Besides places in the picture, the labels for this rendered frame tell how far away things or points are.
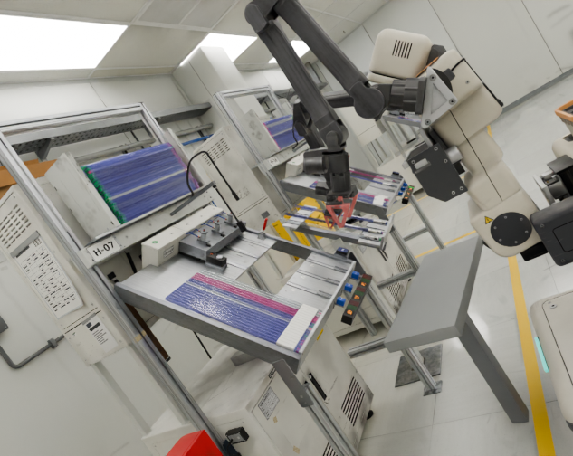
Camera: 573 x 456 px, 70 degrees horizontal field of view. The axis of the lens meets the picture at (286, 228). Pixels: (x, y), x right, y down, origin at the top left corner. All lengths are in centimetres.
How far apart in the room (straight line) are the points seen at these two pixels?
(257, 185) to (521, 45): 699
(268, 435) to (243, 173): 175
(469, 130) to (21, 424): 267
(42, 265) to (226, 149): 147
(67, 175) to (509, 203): 147
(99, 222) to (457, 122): 126
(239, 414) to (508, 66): 823
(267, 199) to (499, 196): 179
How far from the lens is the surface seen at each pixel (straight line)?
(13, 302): 308
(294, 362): 132
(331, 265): 182
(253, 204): 285
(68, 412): 304
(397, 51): 126
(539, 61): 908
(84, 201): 169
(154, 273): 166
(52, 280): 183
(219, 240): 177
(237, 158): 282
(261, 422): 159
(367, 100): 111
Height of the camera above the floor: 118
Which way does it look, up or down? 5 degrees down
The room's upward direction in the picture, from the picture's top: 34 degrees counter-clockwise
